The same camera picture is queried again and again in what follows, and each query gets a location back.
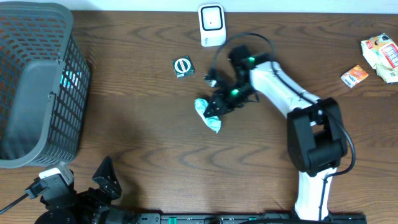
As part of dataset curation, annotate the right black cable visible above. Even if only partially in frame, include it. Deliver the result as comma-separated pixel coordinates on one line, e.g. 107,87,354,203
203,32,356,221

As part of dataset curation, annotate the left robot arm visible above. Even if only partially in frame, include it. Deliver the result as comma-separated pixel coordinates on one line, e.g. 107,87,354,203
36,156,137,224

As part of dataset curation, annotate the green round-label ointment box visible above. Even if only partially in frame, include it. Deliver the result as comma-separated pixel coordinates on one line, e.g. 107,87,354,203
172,55,195,78

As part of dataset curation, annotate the small orange snack packet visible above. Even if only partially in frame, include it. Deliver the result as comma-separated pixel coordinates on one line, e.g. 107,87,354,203
340,65,369,88

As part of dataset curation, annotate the left black cable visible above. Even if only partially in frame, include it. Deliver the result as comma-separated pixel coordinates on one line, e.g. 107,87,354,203
0,192,30,216

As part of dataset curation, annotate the grey plastic mesh basket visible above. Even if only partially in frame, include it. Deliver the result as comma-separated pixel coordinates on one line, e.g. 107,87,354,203
1,1,91,169

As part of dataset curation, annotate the teal wet wipes pack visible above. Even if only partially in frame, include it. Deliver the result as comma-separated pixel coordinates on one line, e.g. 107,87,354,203
194,98,221,134

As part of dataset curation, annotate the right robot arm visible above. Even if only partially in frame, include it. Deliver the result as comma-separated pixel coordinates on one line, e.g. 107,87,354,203
203,53,348,221

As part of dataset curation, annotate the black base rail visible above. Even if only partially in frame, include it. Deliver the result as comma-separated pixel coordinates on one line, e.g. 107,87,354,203
132,212,368,224

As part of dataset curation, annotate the black cable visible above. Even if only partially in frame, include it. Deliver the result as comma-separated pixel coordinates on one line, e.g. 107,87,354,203
203,32,356,221
0,192,30,216

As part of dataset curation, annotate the white barcode scanner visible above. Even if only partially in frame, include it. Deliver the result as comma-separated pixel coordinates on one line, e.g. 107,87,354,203
198,4,226,47

